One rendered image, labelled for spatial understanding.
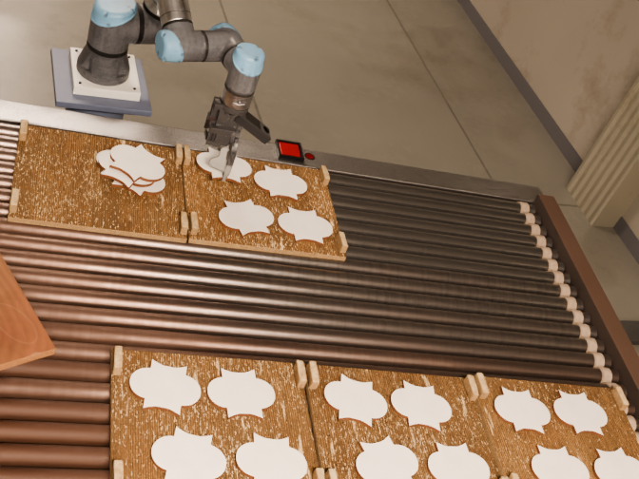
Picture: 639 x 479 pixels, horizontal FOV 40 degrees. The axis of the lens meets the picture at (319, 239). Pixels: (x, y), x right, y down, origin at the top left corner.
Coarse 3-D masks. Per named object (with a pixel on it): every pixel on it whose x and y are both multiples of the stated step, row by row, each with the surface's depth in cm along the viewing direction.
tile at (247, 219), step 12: (228, 204) 225; (240, 204) 227; (252, 204) 229; (228, 216) 222; (240, 216) 224; (252, 216) 225; (264, 216) 227; (228, 228) 220; (240, 228) 220; (252, 228) 222; (264, 228) 223
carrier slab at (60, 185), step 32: (32, 128) 224; (32, 160) 216; (64, 160) 219; (32, 192) 208; (64, 192) 211; (96, 192) 215; (128, 192) 218; (64, 224) 204; (96, 224) 207; (128, 224) 210; (160, 224) 214
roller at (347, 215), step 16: (336, 208) 243; (384, 224) 247; (400, 224) 249; (416, 224) 250; (432, 224) 252; (448, 224) 254; (496, 240) 259; (512, 240) 261; (528, 240) 262; (544, 240) 264
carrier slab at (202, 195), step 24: (192, 168) 233; (288, 168) 247; (312, 168) 250; (192, 192) 226; (216, 192) 229; (240, 192) 232; (264, 192) 236; (312, 192) 242; (216, 216) 222; (192, 240) 214; (216, 240) 216; (240, 240) 218; (264, 240) 221; (288, 240) 224; (336, 240) 230
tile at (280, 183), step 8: (264, 168) 242; (272, 168) 243; (256, 176) 238; (264, 176) 239; (272, 176) 240; (280, 176) 241; (288, 176) 242; (296, 176) 244; (256, 184) 236; (264, 184) 236; (272, 184) 237; (280, 184) 238; (288, 184) 240; (296, 184) 241; (304, 184) 242; (272, 192) 235; (280, 192) 236; (288, 192) 237; (296, 192) 238; (304, 192) 240; (296, 200) 236
